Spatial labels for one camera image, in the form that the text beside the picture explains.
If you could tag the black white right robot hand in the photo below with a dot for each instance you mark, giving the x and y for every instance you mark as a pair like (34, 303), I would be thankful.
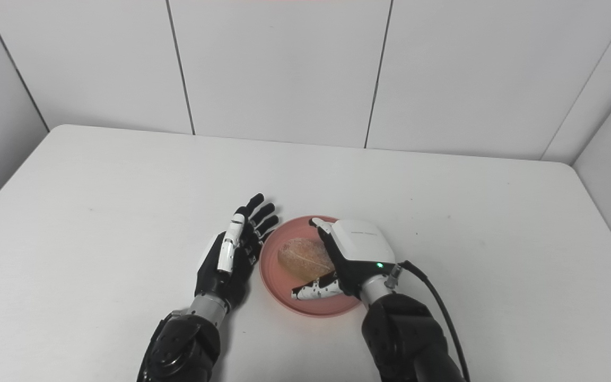
(361, 244)

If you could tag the brown bread roll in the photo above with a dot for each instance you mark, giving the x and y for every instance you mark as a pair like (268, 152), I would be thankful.
(305, 257)

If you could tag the pink round plate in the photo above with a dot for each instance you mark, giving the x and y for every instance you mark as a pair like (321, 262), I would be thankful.
(273, 276)

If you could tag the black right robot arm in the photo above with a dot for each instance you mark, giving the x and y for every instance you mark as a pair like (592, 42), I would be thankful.
(406, 339)

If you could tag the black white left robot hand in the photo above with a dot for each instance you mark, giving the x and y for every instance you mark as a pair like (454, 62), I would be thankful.
(226, 276)

